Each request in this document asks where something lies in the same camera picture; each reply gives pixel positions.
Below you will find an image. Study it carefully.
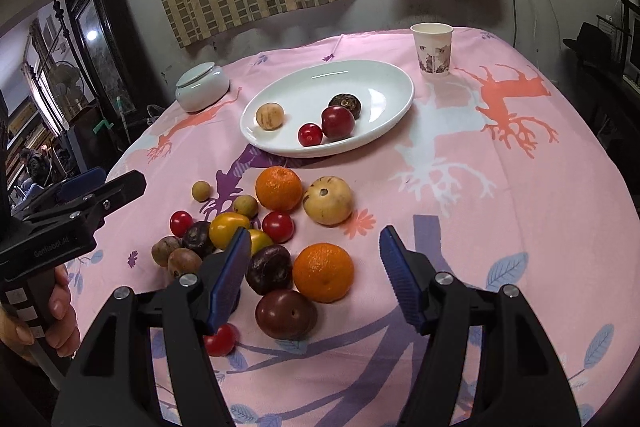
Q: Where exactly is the red cherry tomato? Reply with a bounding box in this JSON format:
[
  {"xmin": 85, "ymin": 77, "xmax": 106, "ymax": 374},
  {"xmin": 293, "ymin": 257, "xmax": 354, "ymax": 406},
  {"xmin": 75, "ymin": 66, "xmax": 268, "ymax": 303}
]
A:
[
  {"xmin": 204, "ymin": 323, "xmax": 238, "ymax": 357},
  {"xmin": 261, "ymin": 211, "xmax": 295, "ymax": 244},
  {"xmin": 169, "ymin": 210, "xmax": 194, "ymax": 238},
  {"xmin": 298, "ymin": 123, "xmax": 324, "ymax": 147}
]

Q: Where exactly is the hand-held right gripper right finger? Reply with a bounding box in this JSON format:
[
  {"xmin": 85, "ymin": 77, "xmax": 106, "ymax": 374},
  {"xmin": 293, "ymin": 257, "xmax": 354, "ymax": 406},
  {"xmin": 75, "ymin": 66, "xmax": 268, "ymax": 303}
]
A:
[{"xmin": 378, "ymin": 225, "xmax": 583, "ymax": 427}]

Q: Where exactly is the dark framed cabinet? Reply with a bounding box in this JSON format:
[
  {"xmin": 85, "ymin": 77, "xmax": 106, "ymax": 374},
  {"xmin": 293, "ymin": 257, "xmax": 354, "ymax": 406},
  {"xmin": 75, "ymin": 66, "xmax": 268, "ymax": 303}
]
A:
[{"xmin": 62, "ymin": 0, "xmax": 138, "ymax": 118}]

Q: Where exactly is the orange mandarin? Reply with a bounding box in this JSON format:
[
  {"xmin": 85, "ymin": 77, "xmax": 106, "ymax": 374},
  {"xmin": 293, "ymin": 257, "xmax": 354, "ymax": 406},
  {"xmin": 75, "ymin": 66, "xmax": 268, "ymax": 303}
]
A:
[
  {"xmin": 255, "ymin": 167, "xmax": 304, "ymax": 212},
  {"xmin": 292, "ymin": 243, "xmax": 355, "ymax": 304}
]

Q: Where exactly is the white oval plate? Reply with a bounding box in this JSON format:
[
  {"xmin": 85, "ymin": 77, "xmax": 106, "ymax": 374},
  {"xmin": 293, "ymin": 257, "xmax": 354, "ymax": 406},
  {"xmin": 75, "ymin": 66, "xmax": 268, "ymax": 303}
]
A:
[{"xmin": 240, "ymin": 60, "xmax": 416, "ymax": 158}]

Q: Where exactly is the small brownish pink fruit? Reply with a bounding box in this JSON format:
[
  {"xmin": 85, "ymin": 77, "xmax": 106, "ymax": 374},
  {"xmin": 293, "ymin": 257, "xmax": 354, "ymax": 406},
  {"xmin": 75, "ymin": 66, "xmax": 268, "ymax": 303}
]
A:
[
  {"xmin": 167, "ymin": 248, "xmax": 203, "ymax": 280},
  {"xmin": 151, "ymin": 236, "xmax": 183, "ymax": 268}
]

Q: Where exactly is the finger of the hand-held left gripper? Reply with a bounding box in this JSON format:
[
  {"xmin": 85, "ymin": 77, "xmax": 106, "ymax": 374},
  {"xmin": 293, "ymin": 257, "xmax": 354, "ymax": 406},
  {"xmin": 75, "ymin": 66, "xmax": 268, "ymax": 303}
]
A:
[
  {"xmin": 12, "ymin": 170, "xmax": 107, "ymax": 219},
  {"xmin": 22, "ymin": 170, "xmax": 147, "ymax": 233}
]

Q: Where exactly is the dark purple water chestnut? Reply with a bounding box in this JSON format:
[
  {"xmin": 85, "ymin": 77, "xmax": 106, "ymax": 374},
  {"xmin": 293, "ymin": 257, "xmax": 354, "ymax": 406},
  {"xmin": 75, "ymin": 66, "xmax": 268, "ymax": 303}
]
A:
[
  {"xmin": 328, "ymin": 93, "xmax": 363, "ymax": 120},
  {"xmin": 245, "ymin": 244, "xmax": 293, "ymax": 296},
  {"xmin": 181, "ymin": 221, "xmax": 217, "ymax": 259}
]

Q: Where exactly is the red plum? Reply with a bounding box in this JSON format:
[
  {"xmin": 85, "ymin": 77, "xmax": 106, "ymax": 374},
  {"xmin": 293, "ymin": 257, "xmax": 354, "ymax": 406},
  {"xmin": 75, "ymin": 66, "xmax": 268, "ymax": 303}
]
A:
[{"xmin": 321, "ymin": 105, "xmax": 356, "ymax": 140}]

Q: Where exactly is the standing fan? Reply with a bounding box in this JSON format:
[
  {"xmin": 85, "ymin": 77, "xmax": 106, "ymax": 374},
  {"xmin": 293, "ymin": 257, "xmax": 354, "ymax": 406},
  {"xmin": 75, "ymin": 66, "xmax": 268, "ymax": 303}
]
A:
[{"xmin": 47, "ymin": 59, "xmax": 86, "ymax": 108}]

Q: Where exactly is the dark brownish plum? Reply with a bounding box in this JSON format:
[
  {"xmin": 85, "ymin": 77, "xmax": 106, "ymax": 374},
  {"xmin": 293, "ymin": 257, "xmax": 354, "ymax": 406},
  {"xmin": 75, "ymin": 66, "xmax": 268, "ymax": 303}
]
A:
[{"xmin": 255, "ymin": 289, "xmax": 318, "ymax": 341}]

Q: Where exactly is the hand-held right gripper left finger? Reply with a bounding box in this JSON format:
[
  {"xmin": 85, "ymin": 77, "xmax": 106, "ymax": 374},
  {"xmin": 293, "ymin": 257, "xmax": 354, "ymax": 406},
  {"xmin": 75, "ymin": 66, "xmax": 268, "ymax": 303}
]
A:
[{"xmin": 52, "ymin": 227, "xmax": 253, "ymax": 427}]

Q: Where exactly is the person's left hand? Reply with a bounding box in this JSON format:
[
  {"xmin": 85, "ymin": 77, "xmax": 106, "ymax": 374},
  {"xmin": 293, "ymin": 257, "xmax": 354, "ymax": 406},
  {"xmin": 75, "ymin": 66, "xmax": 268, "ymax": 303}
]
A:
[{"xmin": 0, "ymin": 264, "xmax": 82, "ymax": 365}]

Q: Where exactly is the small tan round fruit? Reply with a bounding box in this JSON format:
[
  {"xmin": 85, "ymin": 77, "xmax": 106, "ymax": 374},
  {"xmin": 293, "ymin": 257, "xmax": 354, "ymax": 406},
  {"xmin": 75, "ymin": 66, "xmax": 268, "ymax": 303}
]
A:
[{"xmin": 255, "ymin": 102, "xmax": 286, "ymax": 131}]

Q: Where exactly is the pink printed tablecloth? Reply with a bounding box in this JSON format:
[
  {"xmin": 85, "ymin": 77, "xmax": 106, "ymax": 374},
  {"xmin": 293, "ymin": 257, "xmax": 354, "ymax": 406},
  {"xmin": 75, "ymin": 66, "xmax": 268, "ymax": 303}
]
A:
[{"xmin": 65, "ymin": 28, "xmax": 636, "ymax": 427}]

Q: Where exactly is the yellow tomato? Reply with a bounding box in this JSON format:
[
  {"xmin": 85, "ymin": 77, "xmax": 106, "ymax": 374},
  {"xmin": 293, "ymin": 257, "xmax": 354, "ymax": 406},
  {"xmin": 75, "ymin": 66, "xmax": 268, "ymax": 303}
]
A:
[
  {"xmin": 247, "ymin": 229, "xmax": 274, "ymax": 256},
  {"xmin": 208, "ymin": 213, "xmax": 251, "ymax": 251}
]

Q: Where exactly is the black hat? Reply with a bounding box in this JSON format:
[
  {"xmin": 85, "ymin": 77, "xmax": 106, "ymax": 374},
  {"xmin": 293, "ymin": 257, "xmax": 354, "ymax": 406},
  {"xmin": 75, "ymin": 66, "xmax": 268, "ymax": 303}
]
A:
[{"xmin": 562, "ymin": 23, "xmax": 616, "ymax": 62}]

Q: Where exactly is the white lidded ceramic jar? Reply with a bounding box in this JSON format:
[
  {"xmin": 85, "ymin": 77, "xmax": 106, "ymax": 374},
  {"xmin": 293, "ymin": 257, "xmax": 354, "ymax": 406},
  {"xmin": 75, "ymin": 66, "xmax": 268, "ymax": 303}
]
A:
[{"xmin": 175, "ymin": 63, "xmax": 230, "ymax": 114}]

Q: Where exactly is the printed paper cup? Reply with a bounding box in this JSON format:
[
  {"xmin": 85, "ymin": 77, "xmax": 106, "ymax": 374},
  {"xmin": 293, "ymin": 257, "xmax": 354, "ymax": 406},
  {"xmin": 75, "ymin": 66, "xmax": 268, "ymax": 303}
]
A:
[{"xmin": 410, "ymin": 22, "xmax": 454, "ymax": 78}]

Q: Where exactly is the tan speckled round fruit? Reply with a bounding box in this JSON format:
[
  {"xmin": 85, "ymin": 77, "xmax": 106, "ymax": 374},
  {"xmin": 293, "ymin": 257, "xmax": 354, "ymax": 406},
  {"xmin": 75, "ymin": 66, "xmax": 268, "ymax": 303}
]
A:
[{"xmin": 302, "ymin": 176, "xmax": 354, "ymax": 227}]

